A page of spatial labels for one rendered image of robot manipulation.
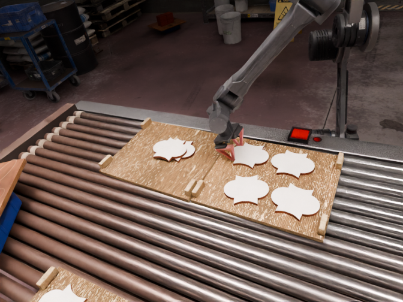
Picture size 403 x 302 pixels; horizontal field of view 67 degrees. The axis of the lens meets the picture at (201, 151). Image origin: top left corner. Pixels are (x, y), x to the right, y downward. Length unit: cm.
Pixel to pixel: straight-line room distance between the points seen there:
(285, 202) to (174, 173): 40
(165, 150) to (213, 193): 28
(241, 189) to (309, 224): 23
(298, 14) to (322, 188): 51
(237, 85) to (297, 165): 33
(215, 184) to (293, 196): 25
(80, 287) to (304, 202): 67
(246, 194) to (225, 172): 13
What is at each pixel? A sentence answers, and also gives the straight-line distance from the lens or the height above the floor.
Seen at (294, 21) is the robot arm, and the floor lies 140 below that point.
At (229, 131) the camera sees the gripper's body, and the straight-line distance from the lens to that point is 105.
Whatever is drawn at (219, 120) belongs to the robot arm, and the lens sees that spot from 95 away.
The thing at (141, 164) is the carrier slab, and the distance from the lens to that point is 118.
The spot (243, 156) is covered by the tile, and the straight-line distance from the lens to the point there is 109.
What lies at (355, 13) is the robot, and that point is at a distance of 150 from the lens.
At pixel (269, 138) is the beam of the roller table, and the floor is 91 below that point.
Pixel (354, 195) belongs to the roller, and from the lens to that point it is 104.
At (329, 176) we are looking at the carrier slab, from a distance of 105.
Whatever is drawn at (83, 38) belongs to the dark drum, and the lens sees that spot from 482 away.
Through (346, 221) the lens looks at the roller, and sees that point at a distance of 98.
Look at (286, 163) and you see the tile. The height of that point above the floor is 95.
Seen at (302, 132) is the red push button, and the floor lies 93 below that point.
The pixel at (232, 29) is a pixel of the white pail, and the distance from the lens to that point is 460.
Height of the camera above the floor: 167
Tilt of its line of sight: 39 degrees down
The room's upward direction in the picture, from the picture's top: 12 degrees counter-clockwise
